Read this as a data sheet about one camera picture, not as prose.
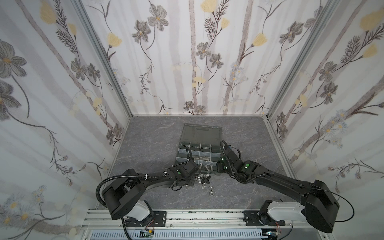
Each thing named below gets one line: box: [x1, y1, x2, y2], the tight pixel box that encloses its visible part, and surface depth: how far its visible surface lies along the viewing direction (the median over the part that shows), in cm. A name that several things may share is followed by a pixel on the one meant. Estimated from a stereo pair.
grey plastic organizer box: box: [175, 123, 222, 173], surface depth 103 cm
